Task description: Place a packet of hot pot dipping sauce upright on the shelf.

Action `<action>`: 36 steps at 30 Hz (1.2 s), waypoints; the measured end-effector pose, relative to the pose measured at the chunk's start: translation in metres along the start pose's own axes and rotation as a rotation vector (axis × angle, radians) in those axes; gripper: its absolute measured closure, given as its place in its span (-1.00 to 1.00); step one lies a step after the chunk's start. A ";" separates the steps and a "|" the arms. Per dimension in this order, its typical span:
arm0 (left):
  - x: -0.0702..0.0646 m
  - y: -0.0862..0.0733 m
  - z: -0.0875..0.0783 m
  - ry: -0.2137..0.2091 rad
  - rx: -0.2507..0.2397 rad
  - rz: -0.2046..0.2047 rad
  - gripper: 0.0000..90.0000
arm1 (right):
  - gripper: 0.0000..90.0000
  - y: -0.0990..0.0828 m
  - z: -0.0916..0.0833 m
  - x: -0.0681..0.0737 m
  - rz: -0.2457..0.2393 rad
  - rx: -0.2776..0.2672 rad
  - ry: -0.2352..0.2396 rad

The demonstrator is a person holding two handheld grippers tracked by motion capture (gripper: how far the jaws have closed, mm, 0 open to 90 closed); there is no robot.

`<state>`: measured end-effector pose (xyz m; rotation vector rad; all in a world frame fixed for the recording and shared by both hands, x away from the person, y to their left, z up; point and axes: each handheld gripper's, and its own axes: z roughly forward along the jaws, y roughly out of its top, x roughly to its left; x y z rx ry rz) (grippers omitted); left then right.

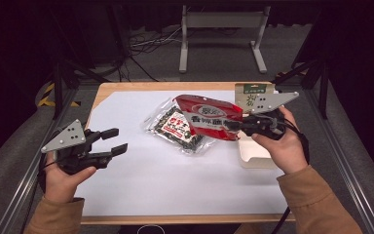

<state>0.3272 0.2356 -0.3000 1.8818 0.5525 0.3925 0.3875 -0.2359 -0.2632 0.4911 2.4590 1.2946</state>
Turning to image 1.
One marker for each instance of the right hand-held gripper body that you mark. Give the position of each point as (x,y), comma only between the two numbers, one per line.
(266,125)

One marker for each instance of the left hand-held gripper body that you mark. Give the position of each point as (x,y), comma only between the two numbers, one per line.
(71,139)

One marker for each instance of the red snack packet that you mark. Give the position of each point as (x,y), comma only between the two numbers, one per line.
(207,126)

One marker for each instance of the green and beige food packet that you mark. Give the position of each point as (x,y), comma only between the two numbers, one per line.
(245,97)

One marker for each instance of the cream divided lunch box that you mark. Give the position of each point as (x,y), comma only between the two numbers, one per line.
(253,156)

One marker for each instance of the person's right hand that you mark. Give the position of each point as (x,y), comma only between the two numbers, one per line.
(285,152)

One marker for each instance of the person's left hand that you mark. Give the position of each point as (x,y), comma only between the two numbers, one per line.
(61,185)

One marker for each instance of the black metal stand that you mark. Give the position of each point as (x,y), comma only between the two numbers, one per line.
(323,94)
(58,91)

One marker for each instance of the yellow black hazard tape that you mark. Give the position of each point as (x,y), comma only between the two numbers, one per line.
(47,92)

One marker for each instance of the white paper sheet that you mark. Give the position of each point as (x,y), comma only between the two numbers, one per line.
(162,185)

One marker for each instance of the clear seaweed packet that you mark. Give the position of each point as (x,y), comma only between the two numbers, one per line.
(172,126)

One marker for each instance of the aluminium floor rail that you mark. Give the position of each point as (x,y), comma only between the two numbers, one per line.
(22,188)
(350,182)

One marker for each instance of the white metal stand frame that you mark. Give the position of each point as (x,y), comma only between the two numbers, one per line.
(220,19)

